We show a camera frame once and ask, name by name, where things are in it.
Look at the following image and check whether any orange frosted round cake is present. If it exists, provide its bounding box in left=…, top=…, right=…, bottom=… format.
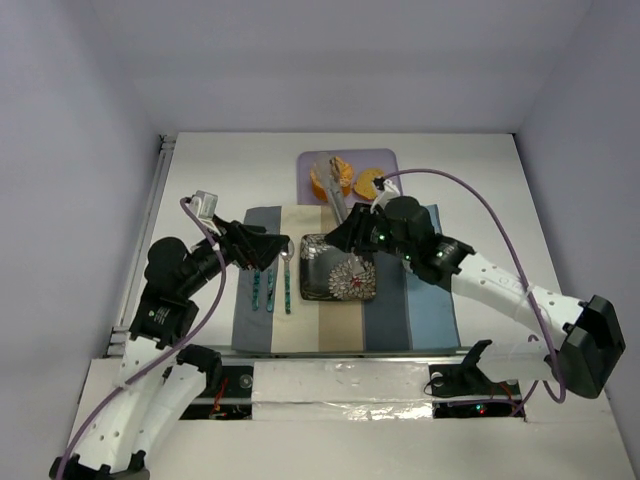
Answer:
left=310, top=152, right=355, bottom=203

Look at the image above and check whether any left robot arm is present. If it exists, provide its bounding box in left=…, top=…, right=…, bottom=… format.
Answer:
left=49, top=217, right=289, bottom=479

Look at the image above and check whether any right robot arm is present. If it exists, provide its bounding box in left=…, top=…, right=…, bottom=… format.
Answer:
left=325, top=196, right=626, bottom=399

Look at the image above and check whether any yellow bread slice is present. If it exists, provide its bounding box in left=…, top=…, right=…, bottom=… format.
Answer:
left=352, top=168, right=385, bottom=201

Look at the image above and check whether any black floral square plate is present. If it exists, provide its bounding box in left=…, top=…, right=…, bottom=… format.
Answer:
left=299, top=234, right=376, bottom=301

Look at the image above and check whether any lilac plastic tray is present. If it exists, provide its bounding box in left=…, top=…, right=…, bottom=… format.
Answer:
left=296, top=148, right=398, bottom=205

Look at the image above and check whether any fork with teal handle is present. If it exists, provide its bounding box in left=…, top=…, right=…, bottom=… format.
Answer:
left=252, top=269, right=262, bottom=311

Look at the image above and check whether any knife with teal handle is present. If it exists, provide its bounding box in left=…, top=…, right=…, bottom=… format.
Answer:
left=266, top=268, right=276, bottom=313

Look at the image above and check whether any spoon with teal handle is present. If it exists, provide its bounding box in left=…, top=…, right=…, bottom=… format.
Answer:
left=280, top=240, right=295, bottom=315

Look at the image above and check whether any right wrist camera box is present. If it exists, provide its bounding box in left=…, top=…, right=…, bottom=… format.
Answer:
left=373, top=177, right=401, bottom=203

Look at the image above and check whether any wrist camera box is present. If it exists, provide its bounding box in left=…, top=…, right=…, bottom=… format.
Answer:
left=373, top=177, right=401, bottom=203
left=189, top=190, right=218, bottom=229

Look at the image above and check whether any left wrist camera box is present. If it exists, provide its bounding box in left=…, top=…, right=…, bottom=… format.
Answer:
left=189, top=190, right=218, bottom=229

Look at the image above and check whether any aluminium rail frame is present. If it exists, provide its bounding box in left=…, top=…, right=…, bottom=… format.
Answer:
left=103, top=135, right=177, bottom=358

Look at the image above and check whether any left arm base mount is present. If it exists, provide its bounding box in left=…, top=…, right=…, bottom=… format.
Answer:
left=180, top=365, right=254, bottom=421

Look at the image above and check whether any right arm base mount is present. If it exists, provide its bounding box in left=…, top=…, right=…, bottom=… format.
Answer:
left=423, top=364, right=524, bottom=419

